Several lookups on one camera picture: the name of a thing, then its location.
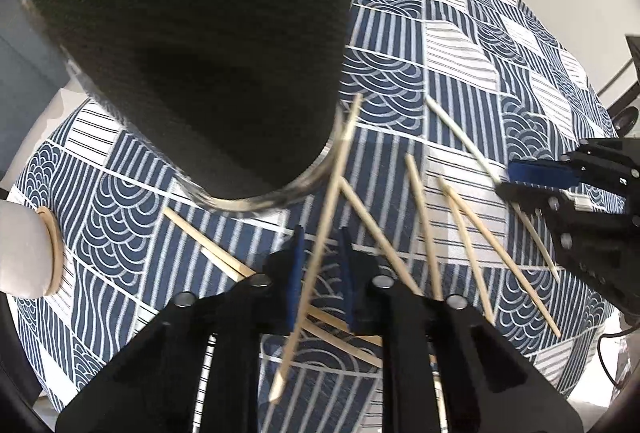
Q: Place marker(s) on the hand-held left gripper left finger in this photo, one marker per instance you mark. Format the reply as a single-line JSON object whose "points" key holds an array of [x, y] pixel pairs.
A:
{"points": [[296, 278]]}

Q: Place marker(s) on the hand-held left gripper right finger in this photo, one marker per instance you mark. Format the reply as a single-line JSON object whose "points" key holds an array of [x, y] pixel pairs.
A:
{"points": [[348, 283]]}

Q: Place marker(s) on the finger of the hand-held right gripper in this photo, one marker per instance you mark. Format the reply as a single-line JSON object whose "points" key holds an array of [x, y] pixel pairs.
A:
{"points": [[530, 199], [540, 173]]}

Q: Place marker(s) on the wooden chopstick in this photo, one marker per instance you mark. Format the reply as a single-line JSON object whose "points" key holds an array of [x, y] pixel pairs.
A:
{"points": [[345, 325], [380, 238], [460, 138], [465, 248], [325, 218], [422, 223], [210, 243], [500, 258]]}

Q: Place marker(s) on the dark cylindrical holder cup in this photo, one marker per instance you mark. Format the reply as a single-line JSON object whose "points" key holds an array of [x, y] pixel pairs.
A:
{"points": [[200, 38]]}

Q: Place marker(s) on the blue patterned tablecloth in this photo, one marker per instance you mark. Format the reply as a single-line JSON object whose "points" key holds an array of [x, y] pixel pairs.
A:
{"points": [[450, 63]]}

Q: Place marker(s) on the wooden saucer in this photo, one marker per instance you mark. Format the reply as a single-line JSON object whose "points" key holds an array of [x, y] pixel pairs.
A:
{"points": [[54, 253]]}

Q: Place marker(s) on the white plant pot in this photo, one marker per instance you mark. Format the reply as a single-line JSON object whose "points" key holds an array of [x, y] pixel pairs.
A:
{"points": [[22, 248]]}

